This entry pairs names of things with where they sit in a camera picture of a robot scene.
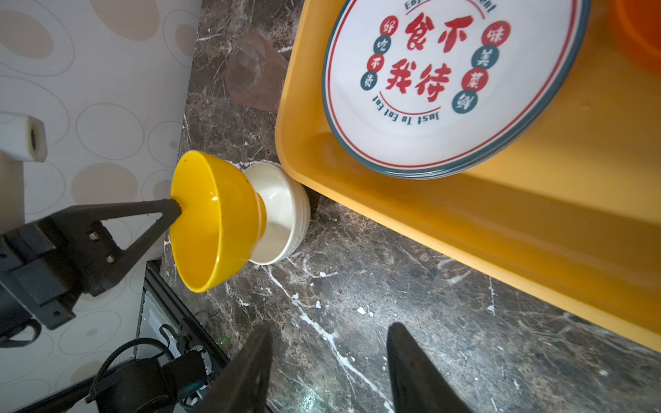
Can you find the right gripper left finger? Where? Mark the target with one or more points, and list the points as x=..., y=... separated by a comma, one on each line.
x=243, y=385

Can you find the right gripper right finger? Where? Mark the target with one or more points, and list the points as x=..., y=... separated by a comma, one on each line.
x=417, y=385

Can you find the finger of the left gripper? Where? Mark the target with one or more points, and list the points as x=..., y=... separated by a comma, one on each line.
x=119, y=232

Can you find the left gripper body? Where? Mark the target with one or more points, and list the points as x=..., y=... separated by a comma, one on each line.
x=39, y=284

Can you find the yellow bowl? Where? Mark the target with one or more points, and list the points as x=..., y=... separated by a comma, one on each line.
x=223, y=219

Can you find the white bowl stack bottom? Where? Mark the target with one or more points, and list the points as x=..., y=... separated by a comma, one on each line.
x=287, y=212

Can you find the orange plastic bowl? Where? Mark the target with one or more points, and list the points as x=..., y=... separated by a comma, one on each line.
x=635, y=25

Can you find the yellow plastic bin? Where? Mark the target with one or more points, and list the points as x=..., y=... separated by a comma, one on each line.
x=569, y=213

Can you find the pink translucent cup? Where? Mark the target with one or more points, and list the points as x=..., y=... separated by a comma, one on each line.
x=256, y=73

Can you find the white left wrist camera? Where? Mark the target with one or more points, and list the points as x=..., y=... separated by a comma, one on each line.
x=23, y=140

